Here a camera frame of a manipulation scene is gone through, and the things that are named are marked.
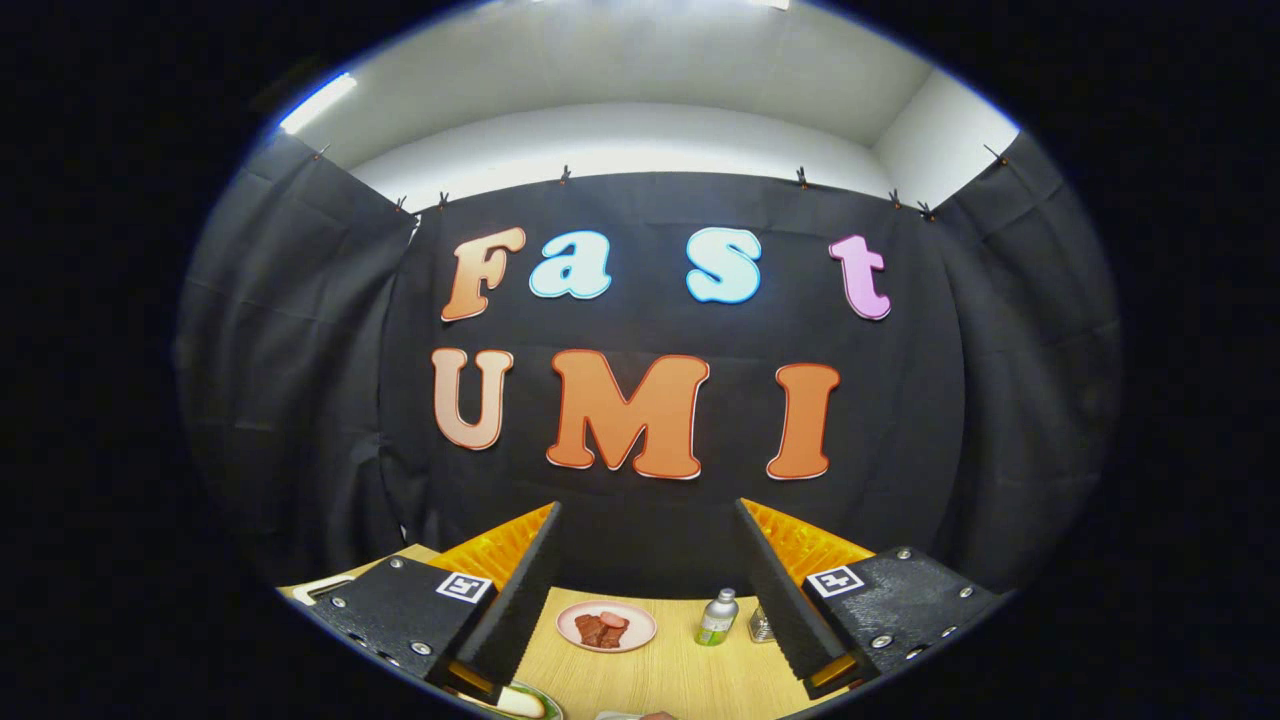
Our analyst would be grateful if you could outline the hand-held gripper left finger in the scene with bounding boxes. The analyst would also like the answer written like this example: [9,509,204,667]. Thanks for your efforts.
[300,502,564,706]

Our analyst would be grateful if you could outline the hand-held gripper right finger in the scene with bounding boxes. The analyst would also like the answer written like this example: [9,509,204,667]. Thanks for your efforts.
[735,498,1006,701]

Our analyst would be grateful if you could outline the brown-crust bread slice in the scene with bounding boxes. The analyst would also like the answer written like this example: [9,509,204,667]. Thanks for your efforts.
[480,688,546,719]

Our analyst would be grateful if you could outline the silver bottle with green label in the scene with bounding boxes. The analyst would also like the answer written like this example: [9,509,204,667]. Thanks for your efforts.
[695,588,741,648]

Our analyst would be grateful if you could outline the brown meat pieces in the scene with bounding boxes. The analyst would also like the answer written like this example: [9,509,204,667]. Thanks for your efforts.
[575,612,629,649]

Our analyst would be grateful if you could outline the round white plate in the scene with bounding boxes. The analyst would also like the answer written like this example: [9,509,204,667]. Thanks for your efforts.
[470,680,564,720]

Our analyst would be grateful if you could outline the pink plate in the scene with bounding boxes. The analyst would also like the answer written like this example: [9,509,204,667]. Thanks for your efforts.
[555,600,659,654]

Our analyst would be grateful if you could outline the white toaster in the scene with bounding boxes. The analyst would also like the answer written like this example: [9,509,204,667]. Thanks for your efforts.
[290,575,356,604]

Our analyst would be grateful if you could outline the row of black clips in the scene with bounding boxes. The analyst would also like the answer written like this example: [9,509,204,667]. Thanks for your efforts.
[310,143,1009,221]

